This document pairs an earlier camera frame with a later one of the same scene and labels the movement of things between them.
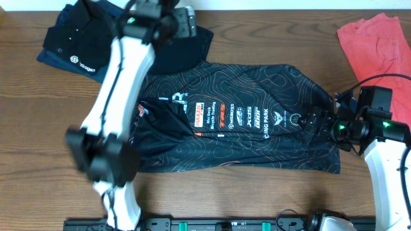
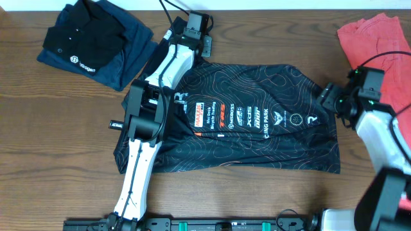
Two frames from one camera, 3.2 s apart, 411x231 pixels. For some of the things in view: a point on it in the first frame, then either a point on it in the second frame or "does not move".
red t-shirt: [377, 47] does not move
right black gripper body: [338, 131] -> [334, 99]
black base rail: [223, 224] does not move
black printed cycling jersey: [198, 115] does not move
